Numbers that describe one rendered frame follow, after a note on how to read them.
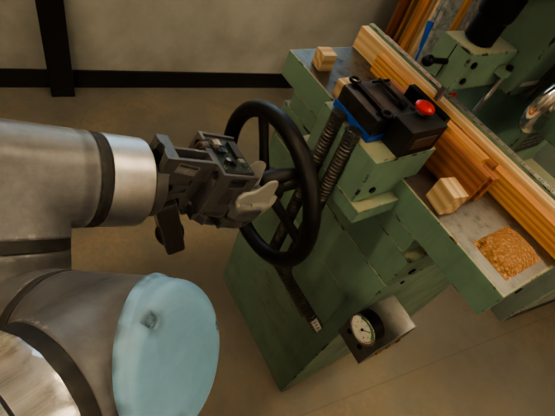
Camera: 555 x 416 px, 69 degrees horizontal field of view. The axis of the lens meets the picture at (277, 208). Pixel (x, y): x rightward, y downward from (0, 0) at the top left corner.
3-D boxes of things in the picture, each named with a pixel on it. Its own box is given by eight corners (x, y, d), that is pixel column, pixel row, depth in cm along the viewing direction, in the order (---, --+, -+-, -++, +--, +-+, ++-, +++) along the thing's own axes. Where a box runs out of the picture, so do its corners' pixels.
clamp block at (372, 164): (304, 141, 70) (322, 99, 63) (360, 130, 77) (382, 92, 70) (352, 205, 63) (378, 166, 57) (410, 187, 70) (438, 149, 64)
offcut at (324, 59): (324, 62, 83) (329, 46, 81) (331, 71, 82) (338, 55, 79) (310, 62, 82) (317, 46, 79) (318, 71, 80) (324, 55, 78)
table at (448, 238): (241, 76, 83) (248, 49, 78) (352, 67, 98) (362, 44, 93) (438, 343, 55) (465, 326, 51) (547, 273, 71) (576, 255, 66)
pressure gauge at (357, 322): (341, 325, 79) (358, 308, 73) (355, 319, 81) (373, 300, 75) (359, 355, 76) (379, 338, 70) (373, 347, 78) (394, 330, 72)
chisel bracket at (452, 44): (416, 74, 72) (443, 30, 66) (463, 69, 79) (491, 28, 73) (443, 100, 69) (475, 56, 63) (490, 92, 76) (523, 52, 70)
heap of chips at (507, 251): (471, 243, 61) (480, 235, 60) (507, 225, 66) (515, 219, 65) (505, 281, 58) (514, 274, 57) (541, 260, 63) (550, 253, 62)
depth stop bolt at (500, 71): (466, 106, 76) (501, 60, 69) (472, 105, 77) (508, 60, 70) (474, 113, 75) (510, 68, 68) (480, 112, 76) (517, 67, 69)
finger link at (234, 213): (267, 219, 52) (211, 220, 45) (260, 227, 53) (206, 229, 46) (249, 192, 54) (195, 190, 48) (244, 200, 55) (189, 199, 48)
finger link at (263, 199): (305, 189, 54) (254, 186, 47) (280, 218, 57) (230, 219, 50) (293, 172, 55) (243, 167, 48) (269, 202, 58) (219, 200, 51)
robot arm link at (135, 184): (91, 246, 38) (66, 174, 43) (139, 243, 42) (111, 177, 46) (125, 180, 34) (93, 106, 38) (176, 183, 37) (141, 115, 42)
